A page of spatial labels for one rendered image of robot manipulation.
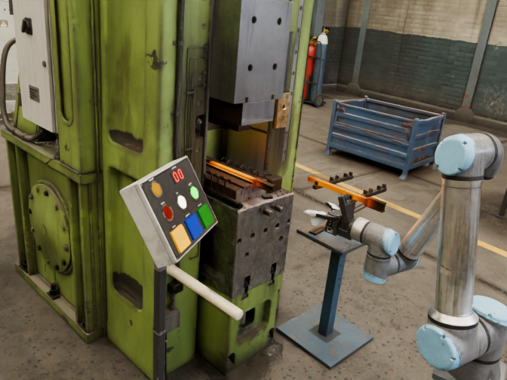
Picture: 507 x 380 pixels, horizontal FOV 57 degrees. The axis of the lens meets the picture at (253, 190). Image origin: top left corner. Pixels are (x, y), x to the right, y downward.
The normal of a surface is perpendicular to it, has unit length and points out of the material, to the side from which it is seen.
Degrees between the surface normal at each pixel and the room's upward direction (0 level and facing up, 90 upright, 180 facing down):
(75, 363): 0
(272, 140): 90
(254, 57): 90
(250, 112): 90
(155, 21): 89
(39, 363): 0
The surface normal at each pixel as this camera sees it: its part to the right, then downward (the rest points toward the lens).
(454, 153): -0.85, -0.01
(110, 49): 0.63, 0.33
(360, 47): -0.77, 0.17
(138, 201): -0.32, 0.32
